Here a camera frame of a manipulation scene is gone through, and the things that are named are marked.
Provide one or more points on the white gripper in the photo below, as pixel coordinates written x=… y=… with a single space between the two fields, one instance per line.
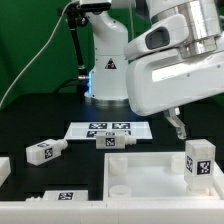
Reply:
x=164 y=80

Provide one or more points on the white square tabletop tray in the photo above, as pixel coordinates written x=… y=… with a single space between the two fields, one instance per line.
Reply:
x=152 y=176

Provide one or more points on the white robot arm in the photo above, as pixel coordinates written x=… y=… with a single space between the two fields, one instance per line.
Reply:
x=107 y=84

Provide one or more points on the white marker base sheet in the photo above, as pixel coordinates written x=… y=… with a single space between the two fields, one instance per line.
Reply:
x=88 y=130

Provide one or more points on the white left fence block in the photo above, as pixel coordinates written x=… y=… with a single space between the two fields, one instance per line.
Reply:
x=5 y=169

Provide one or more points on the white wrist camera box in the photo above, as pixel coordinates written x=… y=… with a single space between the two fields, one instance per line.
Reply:
x=167 y=33

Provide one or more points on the black camera on mount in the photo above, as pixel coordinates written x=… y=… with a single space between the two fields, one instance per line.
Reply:
x=95 y=5

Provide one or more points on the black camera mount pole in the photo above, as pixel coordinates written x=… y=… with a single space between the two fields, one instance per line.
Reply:
x=75 y=18

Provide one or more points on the white front fence wall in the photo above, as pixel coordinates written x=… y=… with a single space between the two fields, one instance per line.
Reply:
x=112 y=212

